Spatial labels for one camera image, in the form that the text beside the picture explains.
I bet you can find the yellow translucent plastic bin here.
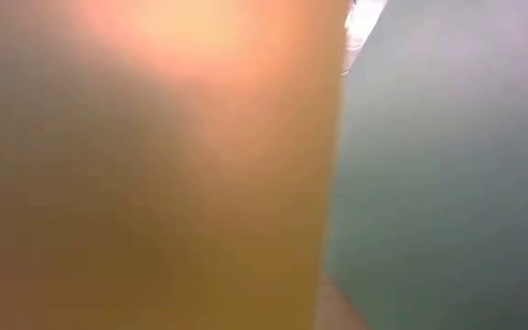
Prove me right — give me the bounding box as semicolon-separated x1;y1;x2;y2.
0;0;353;330

